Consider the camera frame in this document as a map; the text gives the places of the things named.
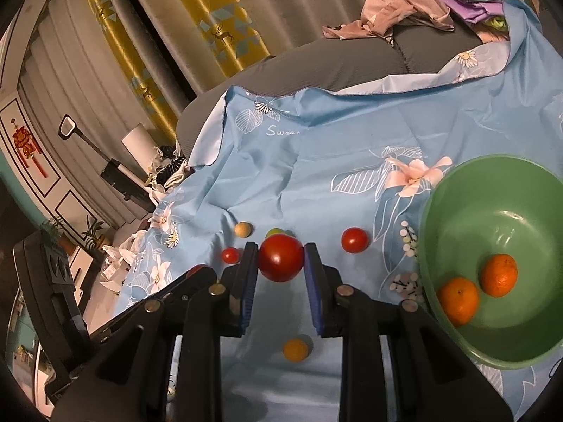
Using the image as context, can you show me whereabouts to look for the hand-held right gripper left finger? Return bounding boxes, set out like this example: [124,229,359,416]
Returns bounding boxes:
[52,242,260,422]

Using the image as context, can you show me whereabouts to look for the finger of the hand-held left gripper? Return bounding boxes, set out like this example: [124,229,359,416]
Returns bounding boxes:
[69,266,218,381]

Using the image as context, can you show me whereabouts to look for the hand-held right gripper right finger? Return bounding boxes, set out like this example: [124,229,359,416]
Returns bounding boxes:
[303,242,514,422]

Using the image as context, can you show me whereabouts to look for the large red tomato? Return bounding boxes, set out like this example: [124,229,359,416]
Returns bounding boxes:
[258,234,305,283]

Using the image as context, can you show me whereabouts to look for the green plastic bowl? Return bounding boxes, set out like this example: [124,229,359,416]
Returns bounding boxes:
[417,155,563,370]

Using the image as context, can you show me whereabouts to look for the small yellow round fruit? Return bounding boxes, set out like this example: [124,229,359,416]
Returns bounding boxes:
[283,338,310,363]

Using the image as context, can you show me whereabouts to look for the medium red tomato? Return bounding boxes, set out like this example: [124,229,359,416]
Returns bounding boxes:
[342,227,369,254]

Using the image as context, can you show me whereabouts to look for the white plastic bag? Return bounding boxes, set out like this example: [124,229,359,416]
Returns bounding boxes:
[99,231,148,295]

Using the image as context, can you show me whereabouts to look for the black and white clothes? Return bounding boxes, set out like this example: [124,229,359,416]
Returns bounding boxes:
[147,143,194,203]

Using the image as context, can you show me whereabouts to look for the orange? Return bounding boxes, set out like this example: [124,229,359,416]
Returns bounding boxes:
[479,254,519,298]
[436,277,480,328]

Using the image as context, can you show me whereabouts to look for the blue floral bedsheet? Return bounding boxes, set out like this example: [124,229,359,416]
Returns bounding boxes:
[108,0,563,422]

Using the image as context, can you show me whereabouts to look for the yellow patterned curtain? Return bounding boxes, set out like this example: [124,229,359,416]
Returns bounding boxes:
[78,0,182,141]
[167,0,272,75]

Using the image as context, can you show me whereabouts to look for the grey curtain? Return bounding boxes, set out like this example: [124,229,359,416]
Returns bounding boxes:
[18,0,493,229]

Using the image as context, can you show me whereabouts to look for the pink cloth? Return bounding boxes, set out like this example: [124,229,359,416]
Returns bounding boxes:
[322,0,456,47]

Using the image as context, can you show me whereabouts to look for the purple cloth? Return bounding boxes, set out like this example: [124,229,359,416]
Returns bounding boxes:
[446,0,506,25]

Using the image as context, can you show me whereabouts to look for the red knot wall ornament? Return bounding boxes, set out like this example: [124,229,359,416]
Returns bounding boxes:
[11,117,49,179]

